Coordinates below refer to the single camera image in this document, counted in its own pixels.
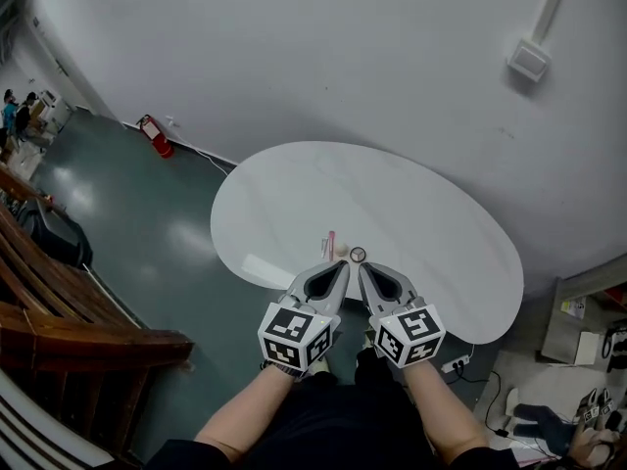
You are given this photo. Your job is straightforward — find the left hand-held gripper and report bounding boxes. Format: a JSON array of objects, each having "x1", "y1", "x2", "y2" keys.
[{"x1": 258, "y1": 260, "x2": 352, "y2": 374}]

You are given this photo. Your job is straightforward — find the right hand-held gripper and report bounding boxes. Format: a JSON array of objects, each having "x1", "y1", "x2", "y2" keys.
[{"x1": 359, "y1": 260, "x2": 446, "y2": 369}]

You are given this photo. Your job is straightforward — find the person's left forearm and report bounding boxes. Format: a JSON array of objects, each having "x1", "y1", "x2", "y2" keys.
[{"x1": 193, "y1": 364, "x2": 300, "y2": 462}]

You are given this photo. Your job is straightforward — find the person's right forearm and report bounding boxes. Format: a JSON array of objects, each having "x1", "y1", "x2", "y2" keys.
[{"x1": 405, "y1": 359, "x2": 491, "y2": 464}]

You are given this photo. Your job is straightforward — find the white kidney-shaped table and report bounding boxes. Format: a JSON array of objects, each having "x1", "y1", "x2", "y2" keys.
[{"x1": 210, "y1": 140, "x2": 525, "y2": 346}]

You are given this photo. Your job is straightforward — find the person's black trousers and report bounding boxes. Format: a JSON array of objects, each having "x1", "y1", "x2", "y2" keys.
[{"x1": 293, "y1": 348, "x2": 417, "y2": 400}]

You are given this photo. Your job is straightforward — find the white power strip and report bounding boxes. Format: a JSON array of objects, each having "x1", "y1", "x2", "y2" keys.
[{"x1": 440, "y1": 354, "x2": 472, "y2": 374}]

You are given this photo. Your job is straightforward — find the person's black t-shirt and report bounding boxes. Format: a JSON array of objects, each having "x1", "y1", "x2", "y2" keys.
[{"x1": 159, "y1": 384, "x2": 520, "y2": 470}]

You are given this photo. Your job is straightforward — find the grey wooden cabinet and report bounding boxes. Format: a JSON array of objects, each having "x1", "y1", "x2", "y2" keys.
[{"x1": 541, "y1": 250, "x2": 627, "y2": 366}]

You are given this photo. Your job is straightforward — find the white flat board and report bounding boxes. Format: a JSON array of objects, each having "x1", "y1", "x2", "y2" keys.
[{"x1": 572, "y1": 330, "x2": 602, "y2": 366}]

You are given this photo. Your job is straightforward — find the red fire extinguisher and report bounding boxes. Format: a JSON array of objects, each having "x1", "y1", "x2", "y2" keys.
[{"x1": 135, "y1": 114, "x2": 175, "y2": 160}]

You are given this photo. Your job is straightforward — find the brown wooden stair railing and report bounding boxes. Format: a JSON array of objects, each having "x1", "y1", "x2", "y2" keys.
[{"x1": 0, "y1": 164, "x2": 195, "y2": 464}]

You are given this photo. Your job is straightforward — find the black bag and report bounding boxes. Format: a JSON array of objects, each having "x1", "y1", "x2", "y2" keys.
[{"x1": 19, "y1": 198, "x2": 94, "y2": 268}]

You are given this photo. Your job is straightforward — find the white wall switch box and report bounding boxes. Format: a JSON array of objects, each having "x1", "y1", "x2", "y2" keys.
[{"x1": 506, "y1": 38, "x2": 553, "y2": 82}]

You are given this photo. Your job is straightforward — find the white wall cable conduit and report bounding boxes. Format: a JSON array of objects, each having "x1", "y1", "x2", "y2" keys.
[{"x1": 531, "y1": 0, "x2": 572, "y2": 43}]

